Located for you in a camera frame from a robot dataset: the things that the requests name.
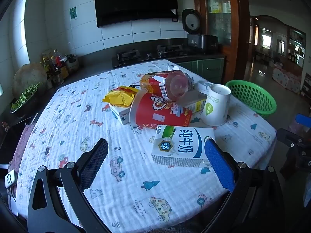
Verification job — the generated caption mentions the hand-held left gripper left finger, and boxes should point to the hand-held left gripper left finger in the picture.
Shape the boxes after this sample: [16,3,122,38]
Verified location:
[27,138,112,233]

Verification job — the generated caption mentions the white blue milk carton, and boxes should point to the white blue milk carton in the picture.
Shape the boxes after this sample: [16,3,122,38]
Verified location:
[151,124,217,168]

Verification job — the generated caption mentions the wooden glass cabinet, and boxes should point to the wooden glass cabinet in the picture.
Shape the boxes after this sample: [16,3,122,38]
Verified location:
[192,0,251,85]

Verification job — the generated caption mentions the white rack shelf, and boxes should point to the white rack shelf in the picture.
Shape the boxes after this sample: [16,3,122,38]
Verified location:
[300,74,311,97]

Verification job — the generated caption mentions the group of condiment bottles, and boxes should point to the group of condiment bottles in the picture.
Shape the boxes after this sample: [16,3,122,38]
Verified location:
[41,49,71,85]

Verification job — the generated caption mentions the green base cabinets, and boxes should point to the green base cabinets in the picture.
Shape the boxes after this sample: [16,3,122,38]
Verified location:
[168,58,226,84]

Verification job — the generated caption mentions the white round lid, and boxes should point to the white round lid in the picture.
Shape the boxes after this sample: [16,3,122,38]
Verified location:
[196,80,214,94]

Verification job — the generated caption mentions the steel pot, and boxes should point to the steel pot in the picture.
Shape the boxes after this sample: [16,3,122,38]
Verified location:
[66,55,79,74]

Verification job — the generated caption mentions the glass display cabinet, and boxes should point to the glass display cabinet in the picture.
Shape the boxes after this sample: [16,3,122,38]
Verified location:
[288,27,307,66]

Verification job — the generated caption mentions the bowl of green vegetables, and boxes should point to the bowl of green vegetables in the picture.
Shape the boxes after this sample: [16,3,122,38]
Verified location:
[10,83,42,119]

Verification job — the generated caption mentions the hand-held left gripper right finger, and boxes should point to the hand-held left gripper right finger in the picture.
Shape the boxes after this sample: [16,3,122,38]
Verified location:
[204,138,286,233]

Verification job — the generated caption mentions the small white carton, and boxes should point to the small white carton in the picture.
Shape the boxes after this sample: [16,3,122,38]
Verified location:
[110,103,133,126]

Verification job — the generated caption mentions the green plastic basket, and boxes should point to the green plastic basket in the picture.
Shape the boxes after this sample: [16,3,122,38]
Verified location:
[225,80,277,118]

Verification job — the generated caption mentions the white paper cup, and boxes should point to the white paper cup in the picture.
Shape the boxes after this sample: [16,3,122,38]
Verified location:
[202,84,231,127]

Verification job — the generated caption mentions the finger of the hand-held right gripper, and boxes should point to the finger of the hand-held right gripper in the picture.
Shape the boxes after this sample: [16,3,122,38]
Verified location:
[295,113,311,130]
[276,127,311,148]

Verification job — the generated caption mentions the small white gadget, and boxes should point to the small white gadget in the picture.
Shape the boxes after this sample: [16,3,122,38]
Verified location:
[5,171,17,188]

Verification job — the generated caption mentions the maroon cloth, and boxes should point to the maroon cloth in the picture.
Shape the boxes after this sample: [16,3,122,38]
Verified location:
[8,124,37,173]

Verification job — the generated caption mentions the window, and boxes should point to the window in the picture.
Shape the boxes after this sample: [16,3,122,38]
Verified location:
[0,0,31,95]

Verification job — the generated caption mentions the yellow foil snack bag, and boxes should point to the yellow foil snack bag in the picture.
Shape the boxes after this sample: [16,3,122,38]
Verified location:
[101,86,139,108]

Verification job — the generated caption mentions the printed white tablecloth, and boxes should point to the printed white tablecloth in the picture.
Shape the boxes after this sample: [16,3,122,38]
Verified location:
[8,59,277,233]

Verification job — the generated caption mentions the black rice cooker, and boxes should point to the black rice cooker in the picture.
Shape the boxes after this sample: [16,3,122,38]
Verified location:
[182,8,218,54]

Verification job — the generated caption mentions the large red paper cup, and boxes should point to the large red paper cup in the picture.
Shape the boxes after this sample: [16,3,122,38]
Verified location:
[129,89,193,130]

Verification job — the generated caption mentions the polka dot play tent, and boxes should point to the polka dot play tent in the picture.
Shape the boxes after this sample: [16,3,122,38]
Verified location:
[272,67,302,94]

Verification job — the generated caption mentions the black gas stove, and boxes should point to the black gas stove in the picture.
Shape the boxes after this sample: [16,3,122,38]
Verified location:
[112,44,192,68]

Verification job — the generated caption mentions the beige drink carton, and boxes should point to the beige drink carton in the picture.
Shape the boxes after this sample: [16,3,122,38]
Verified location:
[181,92,208,113]

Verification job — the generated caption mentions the plastic bottle with red label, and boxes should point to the plastic bottle with red label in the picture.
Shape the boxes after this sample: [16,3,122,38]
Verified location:
[140,70,190,102]

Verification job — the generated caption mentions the black range hood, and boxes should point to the black range hood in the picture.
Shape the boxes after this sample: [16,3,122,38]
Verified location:
[92,0,185,28]

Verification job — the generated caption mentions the round wooden cutting board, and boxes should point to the round wooden cutting board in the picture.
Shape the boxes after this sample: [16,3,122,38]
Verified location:
[12,63,48,97]

